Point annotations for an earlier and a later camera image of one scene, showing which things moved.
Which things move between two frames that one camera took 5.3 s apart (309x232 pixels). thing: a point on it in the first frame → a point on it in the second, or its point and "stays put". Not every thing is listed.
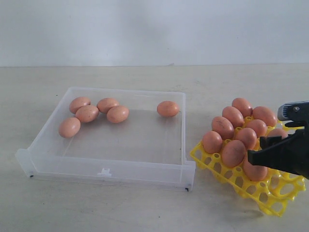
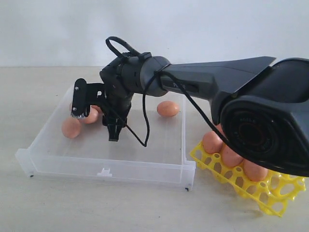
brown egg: [212, 142] stays put
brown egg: [254, 173] stays put
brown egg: [233, 153] stays put
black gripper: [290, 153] → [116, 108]
